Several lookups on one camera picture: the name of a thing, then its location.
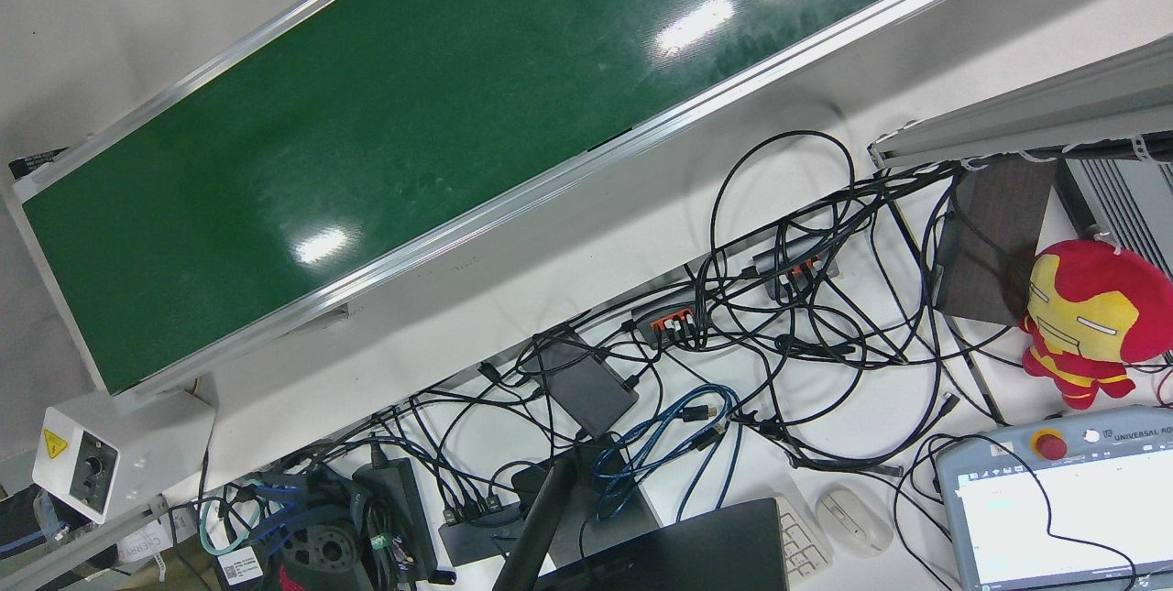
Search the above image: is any grey hub with orange ports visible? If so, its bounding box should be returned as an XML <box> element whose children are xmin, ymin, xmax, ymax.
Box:
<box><xmin>630</xmin><ymin>287</ymin><xmax>712</xmax><ymax>347</ymax></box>
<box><xmin>751</xmin><ymin>234</ymin><xmax>841</xmax><ymax>302</ymax></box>

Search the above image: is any black round machine part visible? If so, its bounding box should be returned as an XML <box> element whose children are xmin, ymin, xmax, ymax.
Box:
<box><xmin>273</xmin><ymin>518</ymin><xmax>369</xmax><ymax>591</ymax></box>

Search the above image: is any white label tag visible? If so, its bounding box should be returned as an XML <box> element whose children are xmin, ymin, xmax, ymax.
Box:
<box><xmin>218</xmin><ymin>547</ymin><xmax>268</xmax><ymax>586</ymax></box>

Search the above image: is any black pendant cable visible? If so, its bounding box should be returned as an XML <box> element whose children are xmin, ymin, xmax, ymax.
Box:
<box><xmin>893</xmin><ymin>431</ymin><xmax>1139</xmax><ymax>591</ymax></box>

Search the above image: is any white computer mouse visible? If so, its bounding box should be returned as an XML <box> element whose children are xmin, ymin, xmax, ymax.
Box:
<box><xmin>815</xmin><ymin>487</ymin><xmax>894</xmax><ymax>559</ymax></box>

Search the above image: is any long looped black cable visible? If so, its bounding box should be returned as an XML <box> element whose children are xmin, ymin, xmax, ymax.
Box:
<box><xmin>709</xmin><ymin>130</ymin><xmax>859</xmax><ymax>317</ymax></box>

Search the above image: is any black power adapter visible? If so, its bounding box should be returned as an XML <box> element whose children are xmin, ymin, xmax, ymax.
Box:
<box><xmin>352</xmin><ymin>458</ymin><xmax>442</xmax><ymax>575</ymax></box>

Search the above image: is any dark grey port hub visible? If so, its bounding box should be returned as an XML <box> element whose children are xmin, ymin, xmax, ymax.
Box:
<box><xmin>437</xmin><ymin>499</ymin><xmax>525</xmax><ymax>567</ymax></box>

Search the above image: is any grey ribbed metal case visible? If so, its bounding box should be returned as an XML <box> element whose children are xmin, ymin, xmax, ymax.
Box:
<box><xmin>1054</xmin><ymin>156</ymin><xmax>1173</xmax><ymax>277</ymax></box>

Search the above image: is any dark brown box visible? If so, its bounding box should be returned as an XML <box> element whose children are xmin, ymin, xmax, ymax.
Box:
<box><xmin>933</xmin><ymin>156</ymin><xmax>1060</xmax><ymax>328</ymax></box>

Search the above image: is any green conveyor belt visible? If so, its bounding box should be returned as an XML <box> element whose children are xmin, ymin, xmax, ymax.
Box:
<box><xmin>5</xmin><ymin>0</ymin><xmax>1087</xmax><ymax>401</ymax></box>

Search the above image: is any white keyboard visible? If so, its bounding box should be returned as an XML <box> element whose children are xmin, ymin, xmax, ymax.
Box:
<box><xmin>770</xmin><ymin>492</ymin><xmax>836</xmax><ymax>588</ymax></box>

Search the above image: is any teal cable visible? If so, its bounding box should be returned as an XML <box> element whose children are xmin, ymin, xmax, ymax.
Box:
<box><xmin>197</xmin><ymin>495</ymin><xmax>269</xmax><ymax>558</ymax></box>

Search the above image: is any red yellow hero plush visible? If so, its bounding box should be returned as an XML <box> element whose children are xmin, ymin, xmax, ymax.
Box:
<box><xmin>1019</xmin><ymin>239</ymin><xmax>1173</xmax><ymax>410</ymax></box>

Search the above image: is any blue cable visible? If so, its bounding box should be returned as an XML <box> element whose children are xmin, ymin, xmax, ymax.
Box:
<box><xmin>591</xmin><ymin>384</ymin><xmax>744</xmax><ymax>520</ymax></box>

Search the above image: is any grey robot teach pendant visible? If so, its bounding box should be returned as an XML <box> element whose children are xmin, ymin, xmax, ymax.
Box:
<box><xmin>935</xmin><ymin>405</ymin><xmax>1173</xmax><ymax>591</ymax></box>

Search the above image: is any aluminium frame profile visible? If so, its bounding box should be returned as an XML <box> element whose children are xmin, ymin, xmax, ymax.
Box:
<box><xmin>868</xmin><ymin>34</ymin><xmax>1173</xmax><ymax>171</ymax></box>

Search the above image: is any white conveyor control box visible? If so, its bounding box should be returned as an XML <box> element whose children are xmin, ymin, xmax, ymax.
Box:
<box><xmin>32</xmin><ymin>388</ymin><xmax>217</xmax><ymax>526</ymax></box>

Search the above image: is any black laptop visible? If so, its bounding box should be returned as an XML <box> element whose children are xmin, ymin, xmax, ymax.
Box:
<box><xmin>536</xmin><ymin>498</ymin><xmax>792</xmax><ymax>591</ymax></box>

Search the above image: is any black rectangular power brick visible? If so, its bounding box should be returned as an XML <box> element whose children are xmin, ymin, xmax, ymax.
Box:
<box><xmin>525</xmin><ymin>330</ymin><xmax>641</xmax><ymax>438</ymax></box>

